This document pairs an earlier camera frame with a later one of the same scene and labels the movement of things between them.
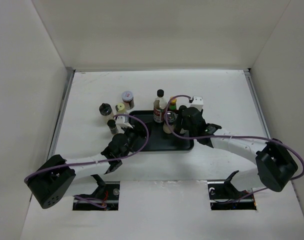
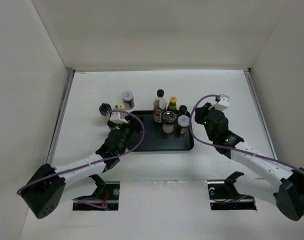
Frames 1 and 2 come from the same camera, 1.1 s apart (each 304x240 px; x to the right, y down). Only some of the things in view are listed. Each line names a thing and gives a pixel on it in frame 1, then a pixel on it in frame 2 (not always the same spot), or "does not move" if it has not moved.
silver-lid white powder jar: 171,116 does not move
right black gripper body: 179,120 -> 202,117
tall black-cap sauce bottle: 159,107 does not move
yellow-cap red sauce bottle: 172,104 does not move
